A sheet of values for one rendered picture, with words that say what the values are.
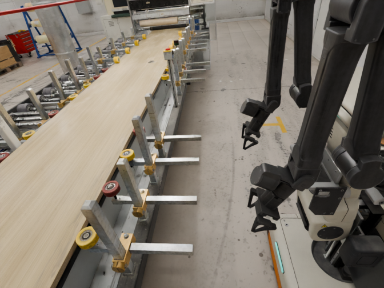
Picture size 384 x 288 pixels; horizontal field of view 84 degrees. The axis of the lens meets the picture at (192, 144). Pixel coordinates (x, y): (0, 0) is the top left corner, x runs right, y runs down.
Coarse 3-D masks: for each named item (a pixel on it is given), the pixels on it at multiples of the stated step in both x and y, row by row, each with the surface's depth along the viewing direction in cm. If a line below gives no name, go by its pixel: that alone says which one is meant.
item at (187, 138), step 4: (164, 136) 146; (168, 136) 145; (172, 136) 145; (176, 136) 144; (180, 136) 144; (184, 136) 143; (188, 136) 143; (192, 136) 143; (196, 136) 142; (200, 136) 142; (148, 140) 146; (152, 140) 146; (164, 140) 145; (168, 140) 145; (172, 140) 144; (176, 140) 144; (180, 140) 144; (184, 140) 144; (188, 140) 143; (192, 140) 143; (196, 140) 143; (200, 140) 142
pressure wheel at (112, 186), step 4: (108, 184) 105; (112, 184) 105; (116, 184) 104; (104, 188) 103; (108, 188) 103; (112, 188) 102; (116, 188) 102; (120, 188) 105; (104, 192) 101; (108, 192) 100; (112, 192) 101; (116, 192) 102; (108, 196) 102; (112, 196) 102; (116, 196) 108
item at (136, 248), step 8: (96, 248) 87; (104, 248) 87; (136, 248) 85; (144, 248) 85; (152, 248) 85; (160, 248) 84; (168, 248) 84; (176, 248) 84; (184, 248) 83; (192, 248) 83
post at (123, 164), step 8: (120, 160) 86; (120, 168) 86; (128, 168) 88; (128, 176) 89; (128, 184) 92; (136, 184) 96; (128, 192) 96; (136, 192) 96; (136, 200) 99; (144, 216) 107
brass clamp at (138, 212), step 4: (140, 192) 109; (144, 192) 109; (148, 192) 110; (144, 196) 107; (144, 200) 105; (144, 204) 104; (136, 208) 101; (140, 208) 101; (144, 208) 104; (132, 212) 102; (136, 212) 100; (140, 212) 100; (144, 212) 102; (136, 216) 102; (140, 216) 102
